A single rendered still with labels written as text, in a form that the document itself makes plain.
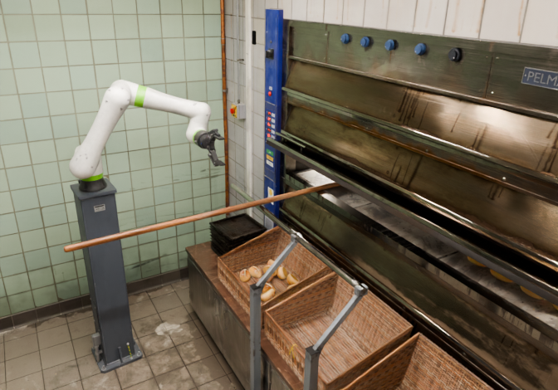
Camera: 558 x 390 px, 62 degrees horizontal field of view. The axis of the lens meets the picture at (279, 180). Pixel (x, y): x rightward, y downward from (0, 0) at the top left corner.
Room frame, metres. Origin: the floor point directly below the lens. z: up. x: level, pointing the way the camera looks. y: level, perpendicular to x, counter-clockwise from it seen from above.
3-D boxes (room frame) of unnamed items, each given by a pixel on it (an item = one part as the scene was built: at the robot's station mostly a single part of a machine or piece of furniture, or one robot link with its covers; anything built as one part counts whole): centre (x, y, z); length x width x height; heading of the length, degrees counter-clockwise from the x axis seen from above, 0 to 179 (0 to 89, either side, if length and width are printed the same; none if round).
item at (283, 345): (1.81, -0.28, 0.72); 0.56 x 0.49 x 0.28; 30
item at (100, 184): (2.44, 1.08, 1.23); 0.26 x 0.15 x 0.06; 35
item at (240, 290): (2.32, 0.02, 0.72); 0.56 x 0.49 x 0.28; 32
